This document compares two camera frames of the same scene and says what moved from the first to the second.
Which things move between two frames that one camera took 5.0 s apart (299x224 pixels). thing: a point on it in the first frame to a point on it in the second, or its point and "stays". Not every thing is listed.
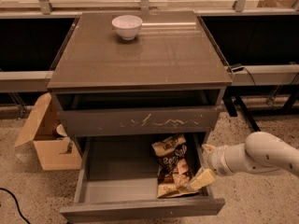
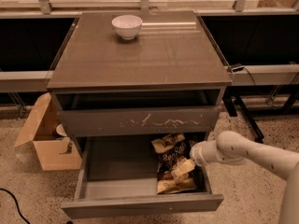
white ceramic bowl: x=127 y=26 stays
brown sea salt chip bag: x=174 y=175 stays
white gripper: x=217 y=160 to x=196 y=156
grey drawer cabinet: x=138 y=74 stays
